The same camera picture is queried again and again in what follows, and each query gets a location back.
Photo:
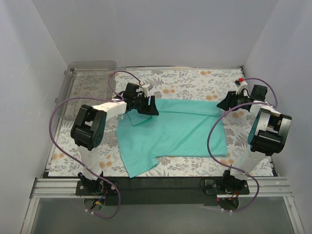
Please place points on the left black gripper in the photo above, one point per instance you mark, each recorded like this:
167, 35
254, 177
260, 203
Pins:
146, 105

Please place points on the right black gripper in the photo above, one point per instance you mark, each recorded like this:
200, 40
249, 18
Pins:
234, 99

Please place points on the teal t shirt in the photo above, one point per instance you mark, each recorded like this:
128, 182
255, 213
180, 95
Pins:
183, 128

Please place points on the clear plastic bin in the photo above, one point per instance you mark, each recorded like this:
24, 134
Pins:
85, 79

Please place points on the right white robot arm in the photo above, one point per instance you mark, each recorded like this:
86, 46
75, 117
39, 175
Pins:
267, 136

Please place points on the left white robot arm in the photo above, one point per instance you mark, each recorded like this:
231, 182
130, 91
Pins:
89, 125

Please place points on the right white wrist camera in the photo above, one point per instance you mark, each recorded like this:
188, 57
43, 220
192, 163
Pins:
241, 85

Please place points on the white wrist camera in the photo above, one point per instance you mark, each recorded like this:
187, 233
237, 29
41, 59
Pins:
145, 89
241, 85

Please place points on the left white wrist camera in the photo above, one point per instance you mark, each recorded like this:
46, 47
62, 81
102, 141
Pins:
145, 89

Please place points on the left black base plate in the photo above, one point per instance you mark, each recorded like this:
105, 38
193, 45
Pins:
107, 186

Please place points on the aluminium frame rail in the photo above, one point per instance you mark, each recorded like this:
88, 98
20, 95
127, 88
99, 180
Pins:
159, 190

